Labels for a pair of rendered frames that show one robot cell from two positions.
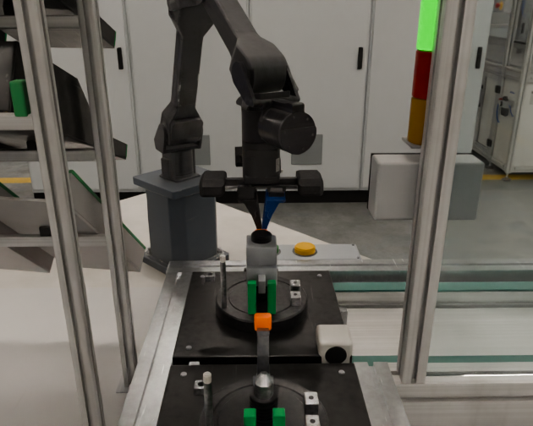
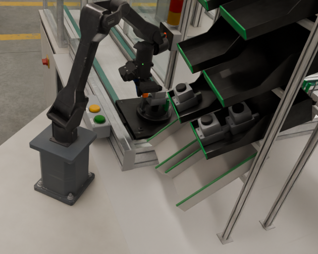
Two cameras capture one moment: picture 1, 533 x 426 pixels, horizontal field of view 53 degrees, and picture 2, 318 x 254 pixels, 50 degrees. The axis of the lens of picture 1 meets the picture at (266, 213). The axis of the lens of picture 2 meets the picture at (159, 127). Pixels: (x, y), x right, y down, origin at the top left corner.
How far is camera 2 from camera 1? 161 cm
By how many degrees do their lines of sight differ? 98
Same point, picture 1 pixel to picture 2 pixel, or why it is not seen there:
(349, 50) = not seen: outside the picture
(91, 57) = not seen: hidden behind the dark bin
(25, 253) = (192, 163)
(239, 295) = (157, 114)
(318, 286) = (130, 102)
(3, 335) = (177, 230)
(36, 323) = (161, 221)
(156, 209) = (82, 159)
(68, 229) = not seen: hidden behind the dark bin
